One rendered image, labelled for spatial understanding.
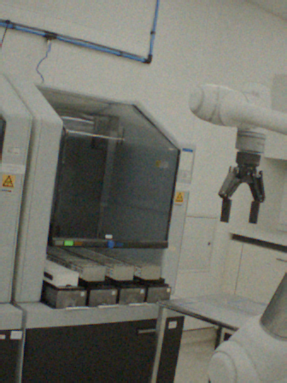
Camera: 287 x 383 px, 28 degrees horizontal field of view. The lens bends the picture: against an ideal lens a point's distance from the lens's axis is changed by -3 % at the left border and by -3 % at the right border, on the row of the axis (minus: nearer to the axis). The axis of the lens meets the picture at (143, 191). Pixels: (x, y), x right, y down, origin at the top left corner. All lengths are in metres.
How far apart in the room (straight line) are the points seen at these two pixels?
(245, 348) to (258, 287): 3.09
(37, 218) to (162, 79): 2.05
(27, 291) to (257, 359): 1.11
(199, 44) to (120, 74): 0.75
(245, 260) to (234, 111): 3.05
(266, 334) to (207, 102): 0.64
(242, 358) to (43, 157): 1.14
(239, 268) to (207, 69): 1.53
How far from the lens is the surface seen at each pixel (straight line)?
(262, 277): 4.49
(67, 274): 2.29
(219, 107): 1.62
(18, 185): 2.16
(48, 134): 2.21
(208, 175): 4.41
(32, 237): 2.23
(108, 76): 3.75
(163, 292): 2.58
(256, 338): 1.42
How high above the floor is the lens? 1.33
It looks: 3 degrees down
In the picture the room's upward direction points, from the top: 8 degrees clockwise
